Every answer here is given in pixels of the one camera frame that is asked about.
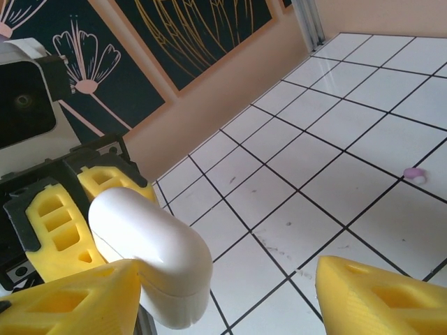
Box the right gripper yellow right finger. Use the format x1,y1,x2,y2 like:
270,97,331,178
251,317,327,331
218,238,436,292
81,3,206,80
315,255,447,335

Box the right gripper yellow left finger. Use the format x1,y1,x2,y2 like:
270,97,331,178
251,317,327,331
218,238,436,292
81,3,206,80
0,258,142,335

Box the white earbud charging case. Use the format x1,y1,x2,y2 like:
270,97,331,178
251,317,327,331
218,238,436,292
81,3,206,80
87,186,214,329

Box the pink white earbud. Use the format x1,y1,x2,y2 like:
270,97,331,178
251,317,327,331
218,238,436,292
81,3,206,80
403,167,427,185

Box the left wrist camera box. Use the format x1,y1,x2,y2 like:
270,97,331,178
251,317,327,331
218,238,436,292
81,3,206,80
0,38,83,175

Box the aluminium corner post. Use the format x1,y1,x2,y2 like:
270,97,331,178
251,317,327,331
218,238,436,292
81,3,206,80
292,0,328,53

